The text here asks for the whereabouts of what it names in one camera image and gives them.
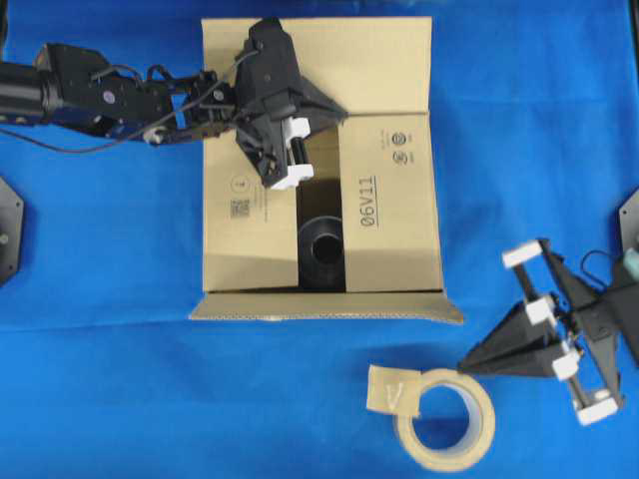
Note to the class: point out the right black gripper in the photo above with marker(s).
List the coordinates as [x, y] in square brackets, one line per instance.
[575, 345]

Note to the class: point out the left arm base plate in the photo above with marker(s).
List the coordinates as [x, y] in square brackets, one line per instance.
[11, 226]

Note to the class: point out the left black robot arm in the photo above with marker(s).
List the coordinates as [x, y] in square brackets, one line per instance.
[78, 89]

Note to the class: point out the black spool front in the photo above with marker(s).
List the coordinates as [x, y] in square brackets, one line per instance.
[321, 254]

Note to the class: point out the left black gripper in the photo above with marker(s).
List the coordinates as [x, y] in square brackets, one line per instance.
[274, 105]

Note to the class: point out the brown cardboard box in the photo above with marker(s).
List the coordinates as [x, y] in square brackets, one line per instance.
[374, 171]

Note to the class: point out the beige packing tape roll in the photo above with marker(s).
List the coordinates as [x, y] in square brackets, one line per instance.
[444, 420]

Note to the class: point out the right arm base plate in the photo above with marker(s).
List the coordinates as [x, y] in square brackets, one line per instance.
[628, 222]

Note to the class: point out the blue table cloth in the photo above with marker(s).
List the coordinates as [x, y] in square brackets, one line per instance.
[534, 126]

